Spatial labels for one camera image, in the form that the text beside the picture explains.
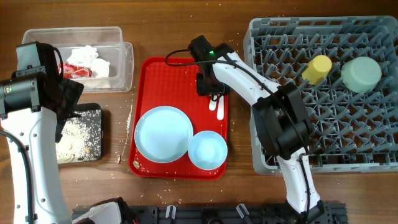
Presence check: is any white plastic fork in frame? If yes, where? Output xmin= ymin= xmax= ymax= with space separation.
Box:
xmin=216 ymin=100 xmax=224 ymax=121

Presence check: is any red snack wrapper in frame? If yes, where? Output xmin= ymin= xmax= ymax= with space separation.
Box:
xmin=58 ymin=63 xmax=92 ymax=79

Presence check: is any white paper napkin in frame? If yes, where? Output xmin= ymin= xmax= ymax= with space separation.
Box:
xmin=67 ymin=45 xmax=110 ymax=78

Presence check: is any light blue bowl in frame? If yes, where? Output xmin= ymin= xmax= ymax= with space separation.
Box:
xmin=188 ymin=131 xmax=228 ymax=170

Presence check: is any large light blue plate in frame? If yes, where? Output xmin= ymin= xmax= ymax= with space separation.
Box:
xmin=134 ymin=106 xmax=193 ymax=164

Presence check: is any yellow plastic cup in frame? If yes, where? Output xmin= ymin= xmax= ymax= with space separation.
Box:
xmin=302 ymin=55 xmax=332 ymax=85

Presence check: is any green small bowl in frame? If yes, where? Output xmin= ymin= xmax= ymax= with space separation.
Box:
xmin=341 ymin=57 xmax=382 ymax=93

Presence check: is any white plastic spoon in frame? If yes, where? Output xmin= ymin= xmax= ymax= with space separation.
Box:
xmin=208 ymin=99 xmax=217 ymax=111

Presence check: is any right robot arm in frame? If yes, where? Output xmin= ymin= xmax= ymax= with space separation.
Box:
xmin=188 ymin=43 xmax=322 ymax=223

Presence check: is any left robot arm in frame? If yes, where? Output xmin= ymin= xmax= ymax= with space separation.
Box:
xmin=1 ymin=72 xmax=137 ymax=223

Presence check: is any black food waste tray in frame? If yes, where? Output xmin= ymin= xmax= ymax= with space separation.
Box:
xmin=55 ymin=103 xmax=103 ymax=165

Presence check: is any clear plastic waste bin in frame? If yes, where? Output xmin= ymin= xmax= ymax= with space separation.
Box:
xmin=22 ymin=26 xmax=134 ymax=93

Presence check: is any grey dishwasher rack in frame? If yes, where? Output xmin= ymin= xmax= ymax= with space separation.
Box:
xmin=243 ymin=16 xmax=397 ymax=173

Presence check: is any red serving tray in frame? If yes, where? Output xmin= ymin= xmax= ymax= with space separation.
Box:
xmin=128 ymin=57 xmax=228 ymax=180

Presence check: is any peanut on table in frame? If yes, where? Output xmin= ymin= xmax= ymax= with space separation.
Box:
xmin=115 ymin=155 xmax=121 ymax=164

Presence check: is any peanut on tray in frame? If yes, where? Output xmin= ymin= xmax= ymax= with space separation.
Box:
xmin=133 ymin=161 xmax=140 ymax=169

